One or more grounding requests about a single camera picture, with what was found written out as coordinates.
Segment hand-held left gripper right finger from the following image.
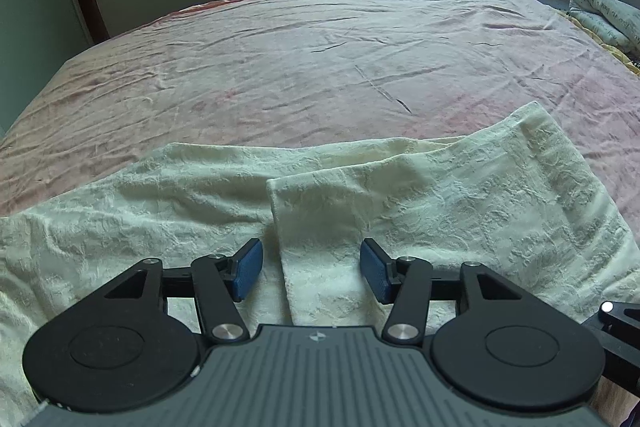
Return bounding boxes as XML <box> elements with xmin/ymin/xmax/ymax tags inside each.
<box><xmin>360</xmin><ymin>237</ymin><xmax>522</xmax><ymax>349</ymax></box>

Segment glass wardrobe door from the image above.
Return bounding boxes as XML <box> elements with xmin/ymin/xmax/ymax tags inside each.
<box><xmin>0</xmin><ymin>0</ymin><xmax>85</xmax><ymax>138</ymax></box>

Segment pink bed sheet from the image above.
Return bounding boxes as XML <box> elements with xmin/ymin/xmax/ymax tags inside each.
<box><xmin>0</xmin><ymin>0</ymin><xmax>640</xmax><ymax>427</ymax></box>

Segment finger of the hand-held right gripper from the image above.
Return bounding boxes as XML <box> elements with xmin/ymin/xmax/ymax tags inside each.
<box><xmin>582</xmin><ymin>300</ymin><xmax>640</xmax><ymax>399</ymax></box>

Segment white textured pants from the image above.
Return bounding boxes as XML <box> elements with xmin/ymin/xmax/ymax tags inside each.
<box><xmin>0</xmin><ymin>101</ymin><xmax>634</xmax><ymax>427</ymax></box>

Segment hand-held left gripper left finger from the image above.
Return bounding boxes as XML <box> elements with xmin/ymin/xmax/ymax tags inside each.
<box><xmin>102</xmin><ymin>238</ymin><xmax>264</xmax><ymax>349</ymax></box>

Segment folded printed blanket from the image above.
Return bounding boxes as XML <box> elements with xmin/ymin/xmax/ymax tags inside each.
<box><xmin>569</xmin><ymin>0</ymin><xmax>640</xmax><ymax>58</ymax></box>

